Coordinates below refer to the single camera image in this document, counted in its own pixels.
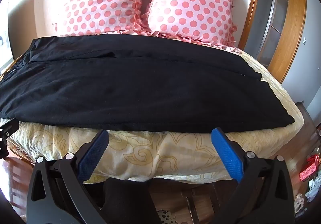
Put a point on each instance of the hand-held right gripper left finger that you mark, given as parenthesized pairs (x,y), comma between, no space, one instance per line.
(92,156)

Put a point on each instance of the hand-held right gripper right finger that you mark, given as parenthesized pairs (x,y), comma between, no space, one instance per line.
(227,156)

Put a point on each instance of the person's leg in dark clothing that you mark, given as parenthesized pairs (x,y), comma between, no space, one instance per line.
(125,201)

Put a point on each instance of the black pants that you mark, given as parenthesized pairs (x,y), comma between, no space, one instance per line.
(140,83)

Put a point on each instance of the wooden bed headboard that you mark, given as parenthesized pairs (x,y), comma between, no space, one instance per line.
(250,13)

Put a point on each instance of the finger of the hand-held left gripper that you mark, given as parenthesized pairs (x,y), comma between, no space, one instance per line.
(8,131)

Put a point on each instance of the red gift box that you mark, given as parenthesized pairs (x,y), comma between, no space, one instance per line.
(307,169)

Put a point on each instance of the yellow patterned bedspread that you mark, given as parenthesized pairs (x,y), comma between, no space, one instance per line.
(150,153)

